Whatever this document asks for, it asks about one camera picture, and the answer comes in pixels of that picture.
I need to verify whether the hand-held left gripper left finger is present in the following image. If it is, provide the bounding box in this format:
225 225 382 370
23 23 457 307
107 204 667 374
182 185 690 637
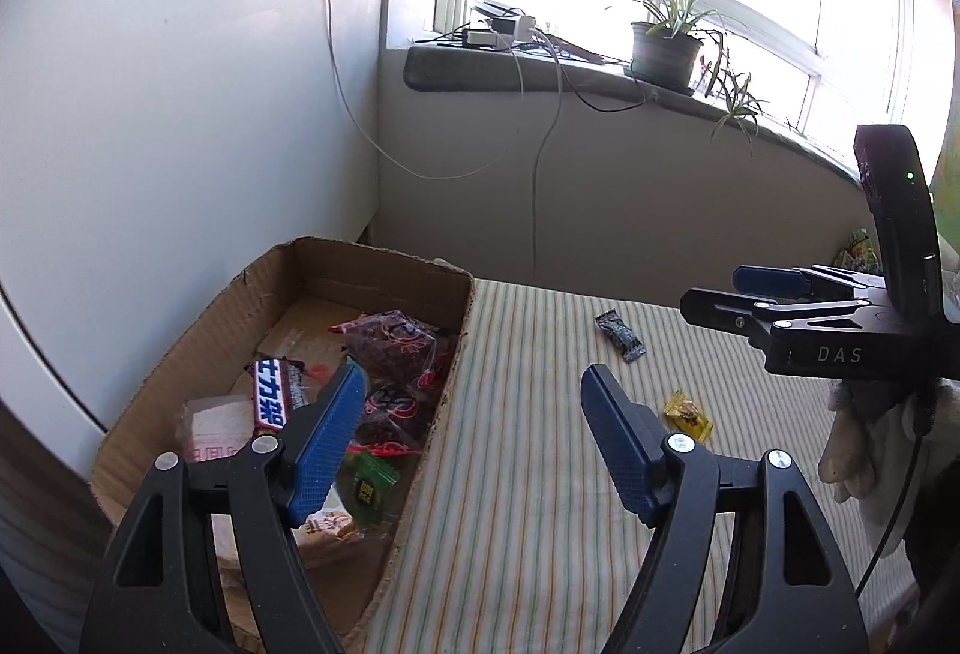
79 360 368 654

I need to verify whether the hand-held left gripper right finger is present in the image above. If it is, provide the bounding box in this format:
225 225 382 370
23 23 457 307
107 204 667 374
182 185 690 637
580 363 875 654

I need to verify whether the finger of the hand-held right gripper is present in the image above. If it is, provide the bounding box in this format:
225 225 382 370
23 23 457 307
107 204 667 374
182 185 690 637
679 289 886 338
733 264 886 302

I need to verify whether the green candy packet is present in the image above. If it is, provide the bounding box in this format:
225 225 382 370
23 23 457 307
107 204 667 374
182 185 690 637
349 451 402 512

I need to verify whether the clear packet of dark snack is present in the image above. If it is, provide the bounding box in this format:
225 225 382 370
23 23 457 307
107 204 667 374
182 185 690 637
330 311 458 385
349 376 443 460

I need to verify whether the Snickers bar wrapper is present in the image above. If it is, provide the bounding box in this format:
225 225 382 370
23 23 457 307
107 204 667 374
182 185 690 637
247 356 308 437

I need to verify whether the cardboard box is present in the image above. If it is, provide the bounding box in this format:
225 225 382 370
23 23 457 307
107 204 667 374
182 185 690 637
88 236 475 654

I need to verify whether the person's right hand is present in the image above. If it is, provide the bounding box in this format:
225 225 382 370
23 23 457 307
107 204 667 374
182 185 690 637
817 380 932 521

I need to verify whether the green snack bag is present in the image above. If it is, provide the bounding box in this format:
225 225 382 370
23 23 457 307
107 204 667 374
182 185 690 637
836 230 882 272

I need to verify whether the yellow candy packet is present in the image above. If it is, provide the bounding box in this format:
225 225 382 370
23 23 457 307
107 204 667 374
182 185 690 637
662 390 713 443

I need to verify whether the small tan bread packet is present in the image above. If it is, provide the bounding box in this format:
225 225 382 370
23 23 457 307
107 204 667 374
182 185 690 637
304 508 357 542

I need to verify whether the striped bed sheet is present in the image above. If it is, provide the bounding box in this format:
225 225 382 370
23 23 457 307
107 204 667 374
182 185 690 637
352 279 920 654

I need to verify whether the black white patterned snack packet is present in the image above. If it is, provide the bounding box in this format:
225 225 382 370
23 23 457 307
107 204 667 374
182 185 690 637
595 310 647 364

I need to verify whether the bread packet with pink label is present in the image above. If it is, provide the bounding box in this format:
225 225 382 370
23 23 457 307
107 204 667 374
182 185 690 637
175 394 260 467

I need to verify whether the potted plant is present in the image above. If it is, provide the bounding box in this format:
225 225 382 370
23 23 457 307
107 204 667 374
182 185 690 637
592 0 770 160

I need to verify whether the white board panel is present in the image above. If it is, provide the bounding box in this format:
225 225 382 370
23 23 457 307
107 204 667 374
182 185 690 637
0 0 387 475

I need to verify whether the thin white cable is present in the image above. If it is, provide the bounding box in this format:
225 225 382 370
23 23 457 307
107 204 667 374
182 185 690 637
531 35 565 269

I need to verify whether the black cable on sill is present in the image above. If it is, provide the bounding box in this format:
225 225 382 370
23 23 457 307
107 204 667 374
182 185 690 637
559 70 647 116

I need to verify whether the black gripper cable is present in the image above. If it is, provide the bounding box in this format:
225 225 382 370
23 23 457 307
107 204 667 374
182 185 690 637
853 384 940 596

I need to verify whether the long white cable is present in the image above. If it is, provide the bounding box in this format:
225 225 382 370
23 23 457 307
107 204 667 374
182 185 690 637
322 0 526 181

